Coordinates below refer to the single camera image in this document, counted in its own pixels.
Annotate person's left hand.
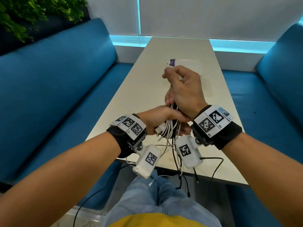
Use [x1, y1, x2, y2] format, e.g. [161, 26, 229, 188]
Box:
[137, 106, 192, 136]

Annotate person's right hand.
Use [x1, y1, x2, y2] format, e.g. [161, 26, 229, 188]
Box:
[162, 65, 209, 121]

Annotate tangle of white cables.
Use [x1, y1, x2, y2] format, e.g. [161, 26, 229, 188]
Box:
[148, 103, 184, 187]

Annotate white mini drawer box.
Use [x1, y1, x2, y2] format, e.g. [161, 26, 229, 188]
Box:
[175, 59, 203, 76]

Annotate person's right forearm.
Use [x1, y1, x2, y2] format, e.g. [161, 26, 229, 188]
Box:
[221, 132, 303, 227]

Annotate person's left forearm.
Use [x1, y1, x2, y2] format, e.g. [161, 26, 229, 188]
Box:
[0, 131, 121, 227]

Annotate dark planter box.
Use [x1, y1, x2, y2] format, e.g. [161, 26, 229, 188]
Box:
[0, 7, 92, 56]

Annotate black marker wristband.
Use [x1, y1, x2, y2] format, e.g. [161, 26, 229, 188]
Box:
[106, 113, 148, 159]
[190, 105, 243, 150]

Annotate white charger on floor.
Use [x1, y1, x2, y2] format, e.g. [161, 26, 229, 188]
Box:
[199, 157, 224, 182]

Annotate blue jeans legs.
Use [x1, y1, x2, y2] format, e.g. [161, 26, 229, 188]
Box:
[102, 170, 222, 227]

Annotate white roller blind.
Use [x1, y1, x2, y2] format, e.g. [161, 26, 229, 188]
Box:
[87, 0, 140, 36]
[140, 0, 303, 42]

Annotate blue sofa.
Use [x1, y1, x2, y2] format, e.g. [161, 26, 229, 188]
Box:
[221, 23, 303, 227]
[0, 17, 134, 211]

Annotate yellow shirt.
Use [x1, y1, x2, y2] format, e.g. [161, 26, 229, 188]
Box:
[113, 212, 208, 227]

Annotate green plant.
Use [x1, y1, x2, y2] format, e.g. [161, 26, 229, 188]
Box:
[0, 0, 88, 43]

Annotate black camera cable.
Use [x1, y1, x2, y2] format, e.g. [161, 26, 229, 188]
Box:
[73, 163, 137, 227]

